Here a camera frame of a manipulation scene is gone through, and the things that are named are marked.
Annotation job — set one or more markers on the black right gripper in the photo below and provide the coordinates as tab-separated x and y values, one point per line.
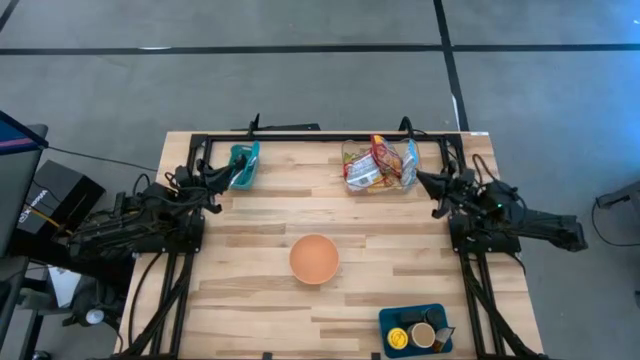
472	195

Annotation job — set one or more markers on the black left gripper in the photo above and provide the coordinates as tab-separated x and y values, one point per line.
197	185

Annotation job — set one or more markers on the blue ramen packet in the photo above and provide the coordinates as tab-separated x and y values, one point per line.
410	162

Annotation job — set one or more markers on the dark red ramen packet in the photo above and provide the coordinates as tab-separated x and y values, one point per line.
386	157

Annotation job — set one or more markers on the red orange ramen packet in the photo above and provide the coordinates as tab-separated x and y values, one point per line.
362	173

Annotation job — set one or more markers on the thyme spice jar black cap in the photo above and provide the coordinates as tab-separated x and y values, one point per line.
435	316

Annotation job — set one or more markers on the dark green small box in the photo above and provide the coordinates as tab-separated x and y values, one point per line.
411	317

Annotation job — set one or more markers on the small cup with brown liquid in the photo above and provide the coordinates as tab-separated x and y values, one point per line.
421	335

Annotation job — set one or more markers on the yellow lid seasoning can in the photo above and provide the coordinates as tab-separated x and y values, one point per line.
397	338

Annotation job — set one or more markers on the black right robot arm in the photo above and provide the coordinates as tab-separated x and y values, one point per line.
540	225

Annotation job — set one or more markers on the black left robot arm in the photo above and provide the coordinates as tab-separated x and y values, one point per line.
135	220

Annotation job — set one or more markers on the teal plastic cup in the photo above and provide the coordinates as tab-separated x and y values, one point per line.
252	180

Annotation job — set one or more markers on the clear plastic container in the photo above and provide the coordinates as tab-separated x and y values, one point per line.
350	192

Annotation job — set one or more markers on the peach ceramic bowl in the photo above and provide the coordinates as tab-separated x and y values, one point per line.
314	259

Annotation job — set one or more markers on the teal plastic tray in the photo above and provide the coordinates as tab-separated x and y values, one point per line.
390	320

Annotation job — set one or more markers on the black equipment case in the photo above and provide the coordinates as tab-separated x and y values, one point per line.
60	187

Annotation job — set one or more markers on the grey furniture leg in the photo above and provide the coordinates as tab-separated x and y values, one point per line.
622	196

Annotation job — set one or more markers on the white round cap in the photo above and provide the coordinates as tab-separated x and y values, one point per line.
95	316

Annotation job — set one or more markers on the white paper sheet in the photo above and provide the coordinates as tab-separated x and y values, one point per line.
62	287

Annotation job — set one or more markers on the computer monitor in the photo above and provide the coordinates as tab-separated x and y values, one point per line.
15	175

